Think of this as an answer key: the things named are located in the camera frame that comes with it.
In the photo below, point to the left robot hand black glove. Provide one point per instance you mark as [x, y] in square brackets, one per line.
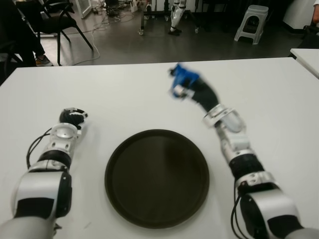
[69, 117]

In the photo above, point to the right robot hand black glove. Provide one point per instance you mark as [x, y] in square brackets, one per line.
[205, 95]

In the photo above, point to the blue Oreo cookie packet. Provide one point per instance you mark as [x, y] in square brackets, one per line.
[183, 74]

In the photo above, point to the left robot arm silver black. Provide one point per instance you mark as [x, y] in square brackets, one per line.
[42, 184]

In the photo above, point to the right robot arm silver black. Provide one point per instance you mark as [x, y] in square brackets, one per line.
[261, 204]

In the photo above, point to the white humanoid robot leg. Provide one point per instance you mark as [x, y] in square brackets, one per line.
[175, 17]

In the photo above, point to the black metal-legged chair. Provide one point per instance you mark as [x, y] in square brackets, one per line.
[59, 23]

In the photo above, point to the round dark brown tray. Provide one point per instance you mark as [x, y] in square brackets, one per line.
[157, 179]

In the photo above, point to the person in black trousers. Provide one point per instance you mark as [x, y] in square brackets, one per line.
[15, 37]

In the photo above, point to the grey plastic stool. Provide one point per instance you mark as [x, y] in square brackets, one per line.
[256, 10]

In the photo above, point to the white neighbouring table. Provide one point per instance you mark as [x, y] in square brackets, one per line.
[307, 59]

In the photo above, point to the white framed panel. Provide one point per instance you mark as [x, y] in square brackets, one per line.
[86, 8]

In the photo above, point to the small white bag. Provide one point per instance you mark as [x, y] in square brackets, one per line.
[134, 6]

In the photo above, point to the black padded chair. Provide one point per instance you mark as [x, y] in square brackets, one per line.
[310, 37]

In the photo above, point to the black wheeled metal frame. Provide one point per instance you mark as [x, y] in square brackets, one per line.
[142, 22]

